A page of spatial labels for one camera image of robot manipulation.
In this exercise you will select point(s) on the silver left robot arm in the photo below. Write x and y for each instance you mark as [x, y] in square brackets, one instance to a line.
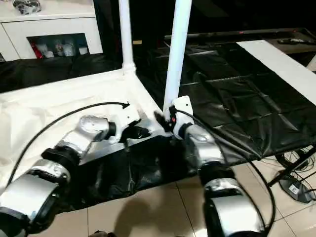
[91, 126]

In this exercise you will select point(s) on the grey stand base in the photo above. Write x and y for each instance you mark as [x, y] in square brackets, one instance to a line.
[296, 190]

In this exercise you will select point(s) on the white flat sheet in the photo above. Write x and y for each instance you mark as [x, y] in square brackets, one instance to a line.
[279, 66]

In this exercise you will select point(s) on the dark object on cabinet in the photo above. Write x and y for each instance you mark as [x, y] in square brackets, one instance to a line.
[27, 6]

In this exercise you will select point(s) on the black stand foot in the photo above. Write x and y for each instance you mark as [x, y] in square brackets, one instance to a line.
[293, 166]

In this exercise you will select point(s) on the dark rounded object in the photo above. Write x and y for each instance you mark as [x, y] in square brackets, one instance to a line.
[103, 234]

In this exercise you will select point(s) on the white plastic table leg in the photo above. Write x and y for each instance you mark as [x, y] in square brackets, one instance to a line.
[177, 49]
[127, 34]

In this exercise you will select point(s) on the small tan label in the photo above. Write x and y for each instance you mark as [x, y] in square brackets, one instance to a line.
[137, 42]

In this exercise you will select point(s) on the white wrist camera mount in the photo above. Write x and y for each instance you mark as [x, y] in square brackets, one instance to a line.
[184, 111]
[128, 118]

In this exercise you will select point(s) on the small white cup in cabinet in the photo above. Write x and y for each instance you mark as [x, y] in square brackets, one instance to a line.
[82, 50]

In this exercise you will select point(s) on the black work mat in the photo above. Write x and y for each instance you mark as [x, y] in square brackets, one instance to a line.
[247, 103]

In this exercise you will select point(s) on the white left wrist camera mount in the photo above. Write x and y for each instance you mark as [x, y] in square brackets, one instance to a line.
[128, 118]

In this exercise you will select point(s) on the white cabinet with glass doors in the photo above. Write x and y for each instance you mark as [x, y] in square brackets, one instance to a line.
[49, 27]

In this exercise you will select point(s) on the long black rod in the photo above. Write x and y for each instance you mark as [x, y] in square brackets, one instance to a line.
[222, 34]

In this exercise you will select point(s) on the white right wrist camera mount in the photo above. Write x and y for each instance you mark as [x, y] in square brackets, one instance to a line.
[184, 111]

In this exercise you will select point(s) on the black remote-like object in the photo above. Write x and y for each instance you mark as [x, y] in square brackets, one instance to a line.
[293, 41]

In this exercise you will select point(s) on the brown wooden desk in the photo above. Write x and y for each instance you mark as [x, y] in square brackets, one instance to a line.
[303, 49]

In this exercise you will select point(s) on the white plastic stool seat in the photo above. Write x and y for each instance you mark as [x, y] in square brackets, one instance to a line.
[61, 98]

